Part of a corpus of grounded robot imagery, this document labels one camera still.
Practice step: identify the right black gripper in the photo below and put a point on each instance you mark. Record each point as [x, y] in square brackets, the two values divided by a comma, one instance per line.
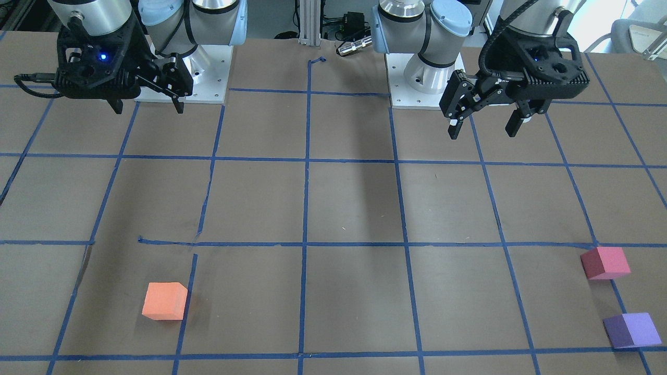
[139, 58]

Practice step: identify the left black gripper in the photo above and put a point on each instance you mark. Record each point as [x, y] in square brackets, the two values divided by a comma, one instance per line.
[501, 66]

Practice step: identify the red foam block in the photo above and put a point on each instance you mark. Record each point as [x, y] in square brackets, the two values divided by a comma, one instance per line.
[605, 263]

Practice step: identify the orange foam block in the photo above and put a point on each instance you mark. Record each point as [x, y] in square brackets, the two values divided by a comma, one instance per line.
[165, 301]

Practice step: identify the purple foam block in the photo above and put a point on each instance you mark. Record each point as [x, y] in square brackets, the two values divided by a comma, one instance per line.
[631, 330]

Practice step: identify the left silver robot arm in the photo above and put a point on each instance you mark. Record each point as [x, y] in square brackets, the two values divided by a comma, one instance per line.
[436, 31]

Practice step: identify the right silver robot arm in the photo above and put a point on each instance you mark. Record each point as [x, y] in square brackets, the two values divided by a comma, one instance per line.
[155, 51]

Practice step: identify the silver metal connector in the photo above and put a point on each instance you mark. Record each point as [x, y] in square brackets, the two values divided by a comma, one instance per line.
[347, 48]

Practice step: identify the black power adapter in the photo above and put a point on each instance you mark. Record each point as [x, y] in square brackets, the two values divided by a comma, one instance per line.
[352, 22]

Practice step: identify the grey chair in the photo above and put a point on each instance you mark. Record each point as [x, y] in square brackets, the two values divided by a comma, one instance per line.
[642, 27]

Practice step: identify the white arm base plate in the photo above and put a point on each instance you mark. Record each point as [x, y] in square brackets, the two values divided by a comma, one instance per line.
[411, 88]
[209, 66]

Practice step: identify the aluminium extrusion post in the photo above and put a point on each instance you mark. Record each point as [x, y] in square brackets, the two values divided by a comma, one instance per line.
[309, 22]

